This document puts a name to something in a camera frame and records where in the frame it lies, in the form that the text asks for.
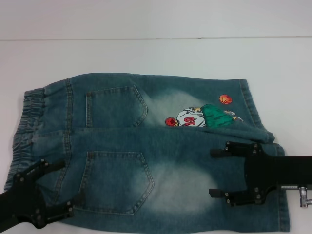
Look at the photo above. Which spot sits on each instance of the blue denim shorts with embroidery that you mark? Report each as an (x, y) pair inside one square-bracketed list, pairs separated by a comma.
[(170, 158)]

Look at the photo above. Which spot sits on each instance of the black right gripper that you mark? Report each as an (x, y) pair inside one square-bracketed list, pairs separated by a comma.
[(280, 170)]

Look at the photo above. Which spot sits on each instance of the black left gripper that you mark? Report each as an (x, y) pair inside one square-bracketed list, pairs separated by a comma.
[(22, 200)]

